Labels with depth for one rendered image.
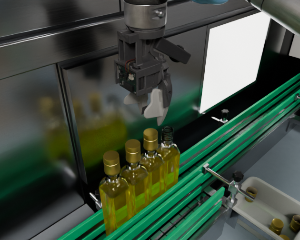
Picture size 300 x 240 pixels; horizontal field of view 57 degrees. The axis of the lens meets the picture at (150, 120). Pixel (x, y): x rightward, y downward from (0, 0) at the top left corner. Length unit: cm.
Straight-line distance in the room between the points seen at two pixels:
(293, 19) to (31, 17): 44
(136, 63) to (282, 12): 25
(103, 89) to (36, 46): 18
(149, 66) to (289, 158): 94
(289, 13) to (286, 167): 89
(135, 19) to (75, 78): 20
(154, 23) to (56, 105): 29
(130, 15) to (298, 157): 104
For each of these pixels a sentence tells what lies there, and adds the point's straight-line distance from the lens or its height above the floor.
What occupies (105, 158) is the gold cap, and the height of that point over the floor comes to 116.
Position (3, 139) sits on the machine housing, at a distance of 64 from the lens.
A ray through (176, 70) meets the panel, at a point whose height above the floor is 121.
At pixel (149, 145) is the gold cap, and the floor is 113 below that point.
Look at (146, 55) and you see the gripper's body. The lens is 53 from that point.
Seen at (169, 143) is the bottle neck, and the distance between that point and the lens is 71.
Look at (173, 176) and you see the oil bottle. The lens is 79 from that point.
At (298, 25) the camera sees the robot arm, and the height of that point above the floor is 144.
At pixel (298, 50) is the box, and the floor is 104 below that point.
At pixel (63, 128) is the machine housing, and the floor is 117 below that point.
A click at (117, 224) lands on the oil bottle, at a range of 72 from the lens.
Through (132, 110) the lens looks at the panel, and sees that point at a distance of 76.
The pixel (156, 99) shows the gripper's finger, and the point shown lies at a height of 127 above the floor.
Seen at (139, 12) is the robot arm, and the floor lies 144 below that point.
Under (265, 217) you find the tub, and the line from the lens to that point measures 104.
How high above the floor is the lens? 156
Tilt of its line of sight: 35 degrees down
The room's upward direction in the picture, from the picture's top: straight up
